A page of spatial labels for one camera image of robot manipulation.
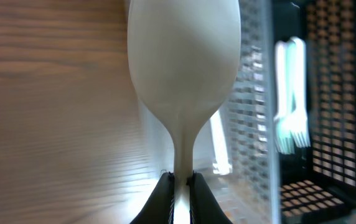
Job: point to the white plastic spoon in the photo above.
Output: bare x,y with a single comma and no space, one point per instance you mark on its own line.
183,59
221,165

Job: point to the dark green plastic basket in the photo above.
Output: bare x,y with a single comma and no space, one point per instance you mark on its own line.
318,183

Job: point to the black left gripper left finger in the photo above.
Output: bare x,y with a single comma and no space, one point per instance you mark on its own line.
159,208

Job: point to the white plastic fork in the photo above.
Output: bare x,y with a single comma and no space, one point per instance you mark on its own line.
299,119
286,122
282,134

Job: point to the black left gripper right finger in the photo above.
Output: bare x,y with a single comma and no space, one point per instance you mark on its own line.
204,208

